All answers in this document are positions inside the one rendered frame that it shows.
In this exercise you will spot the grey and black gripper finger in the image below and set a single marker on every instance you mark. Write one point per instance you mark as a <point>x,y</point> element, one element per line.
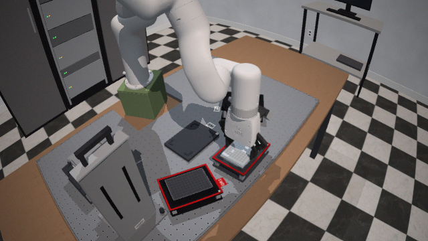
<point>257,146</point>
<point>228,141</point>

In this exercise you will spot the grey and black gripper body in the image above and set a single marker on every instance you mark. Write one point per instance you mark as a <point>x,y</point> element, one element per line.
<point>242,130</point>

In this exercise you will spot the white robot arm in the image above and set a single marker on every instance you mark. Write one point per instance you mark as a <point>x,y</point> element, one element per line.
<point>209,77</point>

